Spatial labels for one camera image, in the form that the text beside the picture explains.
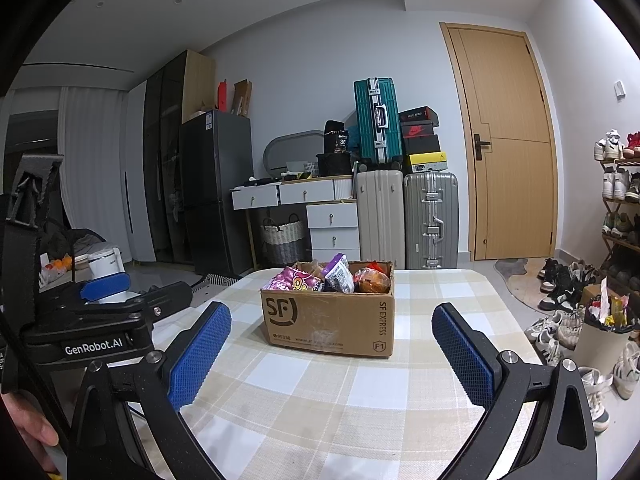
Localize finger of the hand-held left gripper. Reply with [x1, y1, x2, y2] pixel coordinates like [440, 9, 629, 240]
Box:
[80, 274, 132, 306]
[131, 282, 195, 331]

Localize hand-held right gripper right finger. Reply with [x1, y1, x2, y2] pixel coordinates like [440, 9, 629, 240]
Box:
[431, 302, 598, 480]

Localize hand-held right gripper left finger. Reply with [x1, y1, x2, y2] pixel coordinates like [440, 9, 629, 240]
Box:
[67, 301, 233, 480]

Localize orange bread packet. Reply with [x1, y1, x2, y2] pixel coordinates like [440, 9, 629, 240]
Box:
[354, 267, 391, 295]

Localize purple candy packet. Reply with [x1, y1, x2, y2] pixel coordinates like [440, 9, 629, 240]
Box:
[322, 253, 356, 294]
[263, 266, 324, 294]

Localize brown cardboard box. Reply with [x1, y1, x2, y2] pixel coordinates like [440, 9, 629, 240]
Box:
[261, 260, 396, 359]

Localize person's left hand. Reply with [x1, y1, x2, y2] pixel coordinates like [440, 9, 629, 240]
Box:
[0, 392, 61, 476]

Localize white kettle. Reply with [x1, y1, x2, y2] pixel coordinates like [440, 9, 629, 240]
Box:
[88, 247, 126, 281]

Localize black white patterned rug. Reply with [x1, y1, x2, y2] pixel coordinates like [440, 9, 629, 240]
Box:
[192, 273, 237, 294]

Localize bag of oranges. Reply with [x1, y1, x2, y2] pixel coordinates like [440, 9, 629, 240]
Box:
[41, 255, 74, 282]

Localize pile of shoes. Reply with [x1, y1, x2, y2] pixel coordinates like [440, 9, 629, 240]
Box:
[524, 257, 640, 433]

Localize grey floor mat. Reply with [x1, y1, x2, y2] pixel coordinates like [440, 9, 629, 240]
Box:
[494, 258, 531, 279]

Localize white curtain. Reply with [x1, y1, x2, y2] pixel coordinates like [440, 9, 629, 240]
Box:
[57, 85, 135, 267]

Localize dark grey refrigerator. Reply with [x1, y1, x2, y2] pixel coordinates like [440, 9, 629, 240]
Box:
[179, 109, 256, 279]

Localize woven laundry basket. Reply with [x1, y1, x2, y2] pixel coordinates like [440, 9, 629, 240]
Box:
[260, 213, 306, 266]

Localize white trash bin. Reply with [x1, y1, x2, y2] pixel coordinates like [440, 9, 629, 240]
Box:
[573, 277, 639, 377]

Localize silver suitcase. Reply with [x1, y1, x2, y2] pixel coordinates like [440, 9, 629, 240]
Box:
[404, 172, 460, 270]

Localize dark wardrobe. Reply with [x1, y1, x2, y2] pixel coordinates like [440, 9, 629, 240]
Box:
[142, 50, 217, 265]

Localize beige suitcase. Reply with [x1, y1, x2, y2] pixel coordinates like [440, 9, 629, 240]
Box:
[356, 170, 406, 270]

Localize white drawer desk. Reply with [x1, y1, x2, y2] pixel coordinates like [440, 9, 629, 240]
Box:
[231, 177, 361, 262]

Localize yellow shoe box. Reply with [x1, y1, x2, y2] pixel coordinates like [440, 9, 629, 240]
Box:
[406, 152, 448, 174]

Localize oval grey mirror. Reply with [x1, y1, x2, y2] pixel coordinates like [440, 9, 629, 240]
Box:
[262, 131, 326, 184]

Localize wooden door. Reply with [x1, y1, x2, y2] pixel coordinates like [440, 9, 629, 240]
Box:
[440, 22, 559, 261]

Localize wooden shoe rack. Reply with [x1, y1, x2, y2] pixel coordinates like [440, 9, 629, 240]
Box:
[597, 157, 640, 283]

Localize plain black shoe box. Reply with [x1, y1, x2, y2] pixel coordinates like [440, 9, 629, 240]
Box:
[403, 135, 441, 157]

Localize black storage box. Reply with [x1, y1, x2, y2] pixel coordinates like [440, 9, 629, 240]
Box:
[316, 152, 354, 179]

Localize shoe rack with shoes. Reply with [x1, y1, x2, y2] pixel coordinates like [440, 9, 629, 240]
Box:
[594, 129, 640, 281]

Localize black bag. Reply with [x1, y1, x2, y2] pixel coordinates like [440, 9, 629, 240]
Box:
[324, 120, 349, 156]

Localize black shoe box red lid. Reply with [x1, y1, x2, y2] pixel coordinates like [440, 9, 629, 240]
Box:
[398, 106, 440, 126]

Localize teal suitcase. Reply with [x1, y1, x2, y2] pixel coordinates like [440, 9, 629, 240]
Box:
[353, 77, 404, 169]

